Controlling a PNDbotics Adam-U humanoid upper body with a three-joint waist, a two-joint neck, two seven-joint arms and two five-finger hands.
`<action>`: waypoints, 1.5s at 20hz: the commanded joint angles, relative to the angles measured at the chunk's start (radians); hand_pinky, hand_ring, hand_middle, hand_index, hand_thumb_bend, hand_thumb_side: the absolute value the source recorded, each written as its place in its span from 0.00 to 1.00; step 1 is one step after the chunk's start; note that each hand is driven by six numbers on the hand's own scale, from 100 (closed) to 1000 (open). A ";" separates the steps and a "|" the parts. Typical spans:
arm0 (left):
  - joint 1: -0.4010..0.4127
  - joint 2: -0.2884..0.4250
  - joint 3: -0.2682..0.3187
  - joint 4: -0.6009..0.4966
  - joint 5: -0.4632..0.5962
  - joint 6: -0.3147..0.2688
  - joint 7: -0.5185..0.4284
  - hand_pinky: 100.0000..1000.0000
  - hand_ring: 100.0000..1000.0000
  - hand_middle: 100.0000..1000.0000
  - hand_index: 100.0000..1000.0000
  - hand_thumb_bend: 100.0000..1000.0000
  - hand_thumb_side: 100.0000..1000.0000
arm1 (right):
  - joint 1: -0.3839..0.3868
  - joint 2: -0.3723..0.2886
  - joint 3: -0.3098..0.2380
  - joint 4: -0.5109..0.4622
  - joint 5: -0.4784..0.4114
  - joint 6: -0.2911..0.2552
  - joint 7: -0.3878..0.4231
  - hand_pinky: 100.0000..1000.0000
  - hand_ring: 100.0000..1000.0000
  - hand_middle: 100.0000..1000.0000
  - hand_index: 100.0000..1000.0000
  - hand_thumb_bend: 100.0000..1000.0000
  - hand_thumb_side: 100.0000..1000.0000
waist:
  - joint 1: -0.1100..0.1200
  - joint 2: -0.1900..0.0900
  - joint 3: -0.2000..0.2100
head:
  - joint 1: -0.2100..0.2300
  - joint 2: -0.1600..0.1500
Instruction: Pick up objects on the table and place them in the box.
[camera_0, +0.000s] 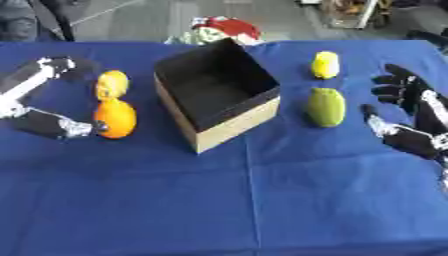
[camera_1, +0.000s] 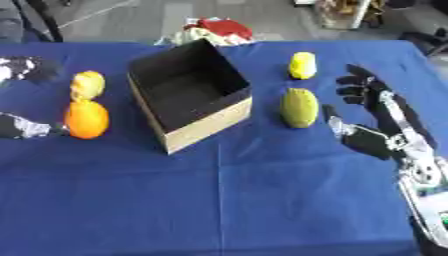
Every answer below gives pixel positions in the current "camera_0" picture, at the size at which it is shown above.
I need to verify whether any tan cardboard box black inside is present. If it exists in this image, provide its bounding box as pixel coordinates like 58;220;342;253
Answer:
152;37;282;155

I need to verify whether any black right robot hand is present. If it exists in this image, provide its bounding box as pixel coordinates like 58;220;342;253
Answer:
358;63;448;160

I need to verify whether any orange toy fruit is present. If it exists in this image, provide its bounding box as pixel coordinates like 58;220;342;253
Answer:
92;98;139;140

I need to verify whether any green toy fruit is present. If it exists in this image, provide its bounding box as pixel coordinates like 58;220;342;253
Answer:
306;87;349;129

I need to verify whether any yellow toy fruit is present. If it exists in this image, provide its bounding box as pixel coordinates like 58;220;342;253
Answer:
309;50;342;80

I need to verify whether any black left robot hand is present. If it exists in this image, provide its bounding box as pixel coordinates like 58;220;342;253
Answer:
0;56;111;140

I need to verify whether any yellow-orange toy fruit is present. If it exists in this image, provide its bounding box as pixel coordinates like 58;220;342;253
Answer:
94;69;132;102

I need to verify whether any red and white bag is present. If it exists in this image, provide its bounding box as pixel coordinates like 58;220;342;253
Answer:
164;15;265;46

